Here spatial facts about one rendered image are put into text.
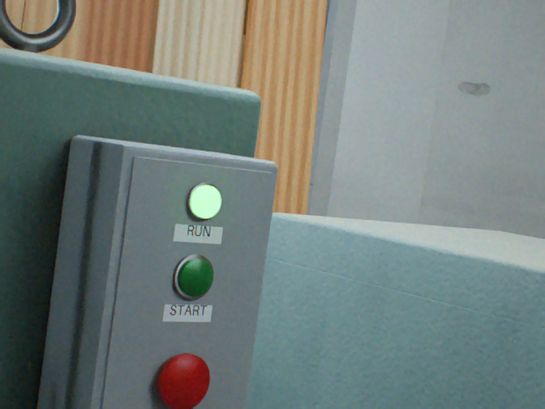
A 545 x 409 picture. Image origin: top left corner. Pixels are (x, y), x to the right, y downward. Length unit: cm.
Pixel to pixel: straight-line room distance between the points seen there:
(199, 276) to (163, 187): 5
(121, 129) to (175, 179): 6
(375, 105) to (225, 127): 224
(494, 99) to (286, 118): 67
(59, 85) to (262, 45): 186
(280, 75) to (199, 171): 191
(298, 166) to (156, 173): 196
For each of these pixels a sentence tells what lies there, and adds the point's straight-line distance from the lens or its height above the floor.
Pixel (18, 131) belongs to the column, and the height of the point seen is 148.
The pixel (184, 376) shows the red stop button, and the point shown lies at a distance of 58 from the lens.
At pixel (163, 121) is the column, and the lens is 63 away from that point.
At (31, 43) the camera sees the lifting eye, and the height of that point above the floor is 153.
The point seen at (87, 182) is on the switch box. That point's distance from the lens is 58.
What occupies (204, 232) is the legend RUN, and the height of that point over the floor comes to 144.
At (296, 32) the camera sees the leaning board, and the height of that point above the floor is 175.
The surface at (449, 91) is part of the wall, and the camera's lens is 303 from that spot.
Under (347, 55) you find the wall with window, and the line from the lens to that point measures 281.
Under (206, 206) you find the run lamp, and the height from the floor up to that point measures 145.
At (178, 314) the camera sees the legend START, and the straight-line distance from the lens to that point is 58.
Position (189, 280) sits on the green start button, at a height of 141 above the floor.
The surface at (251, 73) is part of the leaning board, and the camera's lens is 242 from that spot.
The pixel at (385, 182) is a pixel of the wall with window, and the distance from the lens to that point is 294.
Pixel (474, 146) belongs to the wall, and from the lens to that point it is 296.
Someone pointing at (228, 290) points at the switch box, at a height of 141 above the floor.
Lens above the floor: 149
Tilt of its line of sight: 3 degrees down
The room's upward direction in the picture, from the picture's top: 8 degrees clockwise
